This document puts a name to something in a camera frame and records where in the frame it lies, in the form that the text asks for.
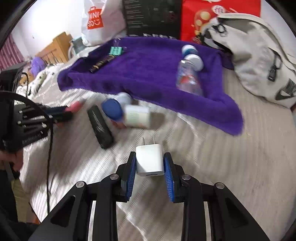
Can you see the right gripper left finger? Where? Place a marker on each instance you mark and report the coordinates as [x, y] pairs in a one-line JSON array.
[[128, 176]]

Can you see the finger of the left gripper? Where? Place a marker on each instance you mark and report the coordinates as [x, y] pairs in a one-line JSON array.
[[62, 117], [55, 110]]

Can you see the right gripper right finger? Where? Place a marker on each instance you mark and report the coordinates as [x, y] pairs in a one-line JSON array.
[[173, 173]]

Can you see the white usb charger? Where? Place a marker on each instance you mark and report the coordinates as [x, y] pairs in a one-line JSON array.
[[149, 159]]

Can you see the black Horizon case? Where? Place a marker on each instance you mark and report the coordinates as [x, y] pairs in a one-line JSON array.
[[100, 128]]

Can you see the black gold tube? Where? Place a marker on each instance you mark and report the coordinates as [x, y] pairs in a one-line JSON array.
[[101, 63]]

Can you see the green binder clip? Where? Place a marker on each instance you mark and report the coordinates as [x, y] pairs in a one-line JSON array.
[[116, 49]]

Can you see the clear sanitizer bottle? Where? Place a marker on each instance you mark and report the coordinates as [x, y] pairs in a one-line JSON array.
[[187, 79]]

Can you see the white blue labelled bottle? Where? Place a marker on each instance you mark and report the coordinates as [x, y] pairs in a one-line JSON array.
[[190, 53]]

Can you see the person's left hand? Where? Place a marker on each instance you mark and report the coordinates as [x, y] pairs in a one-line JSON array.
[[15, 158]]

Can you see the blue lid vaseline jar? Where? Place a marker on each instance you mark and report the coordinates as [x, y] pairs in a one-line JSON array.
[[113, 110]]

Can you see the purple plush toy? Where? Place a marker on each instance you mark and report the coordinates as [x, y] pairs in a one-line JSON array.
[[37, 65]]

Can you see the small white cream jar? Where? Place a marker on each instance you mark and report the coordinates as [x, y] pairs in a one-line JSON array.
[[137, 116]]

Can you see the wooden bed headboard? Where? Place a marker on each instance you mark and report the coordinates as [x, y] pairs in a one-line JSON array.
[[57, 51]]

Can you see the small white bottle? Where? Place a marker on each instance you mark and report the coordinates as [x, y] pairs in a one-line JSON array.
[[123, 98]]

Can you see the purple towel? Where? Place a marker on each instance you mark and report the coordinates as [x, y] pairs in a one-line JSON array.
[[147, 70]]

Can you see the white Miniso shopping bag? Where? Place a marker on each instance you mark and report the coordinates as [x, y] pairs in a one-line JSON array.
[[102, 21]]

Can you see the black product box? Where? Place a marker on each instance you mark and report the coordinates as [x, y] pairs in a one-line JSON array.
[[153, 18]]

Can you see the grey Nike waist bag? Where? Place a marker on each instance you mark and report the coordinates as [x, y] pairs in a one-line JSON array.
[[263, 65]]

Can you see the red paper gift bag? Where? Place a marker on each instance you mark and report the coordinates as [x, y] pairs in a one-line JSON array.
[[196, 14]]

